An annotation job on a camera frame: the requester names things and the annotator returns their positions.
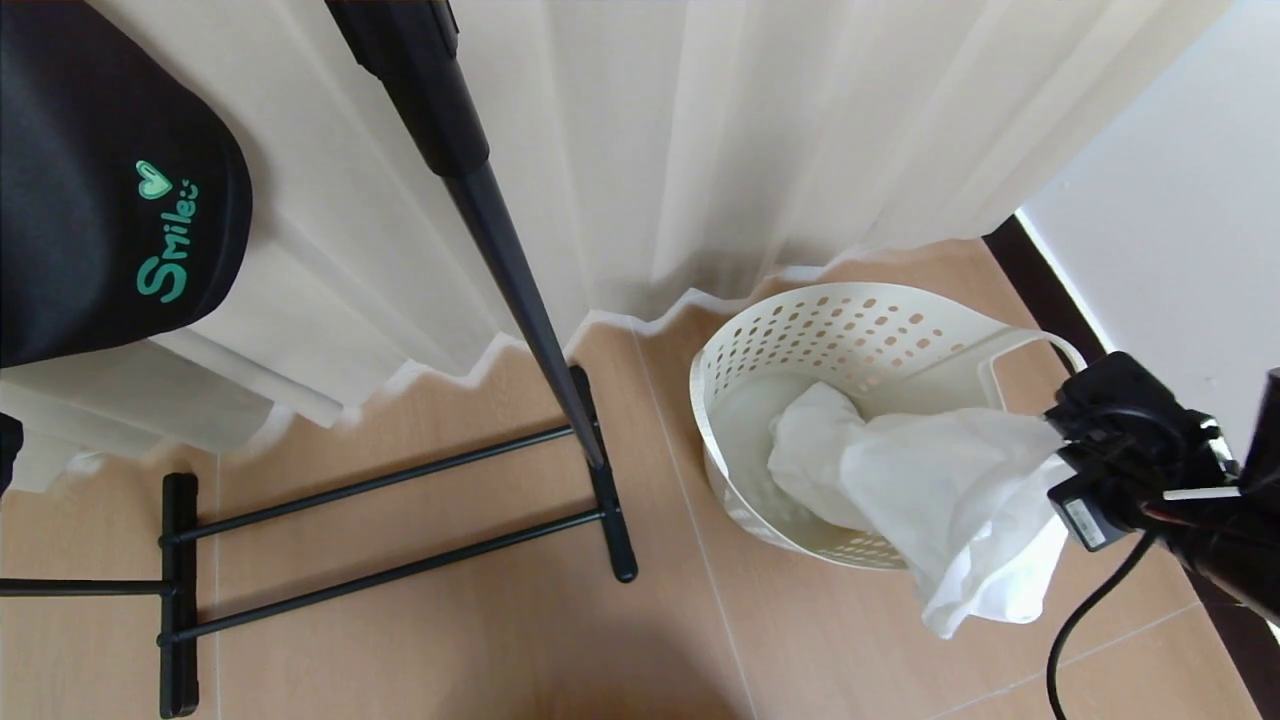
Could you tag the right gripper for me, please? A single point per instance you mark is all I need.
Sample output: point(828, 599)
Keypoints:
point(1120, 510)

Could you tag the black clothes rack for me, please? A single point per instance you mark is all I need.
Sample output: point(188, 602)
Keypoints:
point(480, 200)

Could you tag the beige curtain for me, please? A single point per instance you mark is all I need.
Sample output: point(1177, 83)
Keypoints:
point(750, 130)

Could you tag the white laundry basket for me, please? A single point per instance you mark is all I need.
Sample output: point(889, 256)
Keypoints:
point(870, 330)

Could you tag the white garment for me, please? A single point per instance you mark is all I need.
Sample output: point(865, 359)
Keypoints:
point(950, 490)

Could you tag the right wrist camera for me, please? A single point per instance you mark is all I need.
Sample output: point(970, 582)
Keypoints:
point(1130, 400)

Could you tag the black shorts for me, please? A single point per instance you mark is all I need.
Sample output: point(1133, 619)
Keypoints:
point(90, 150)

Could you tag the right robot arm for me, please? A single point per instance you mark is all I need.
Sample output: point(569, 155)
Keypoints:
point(1240, 540)

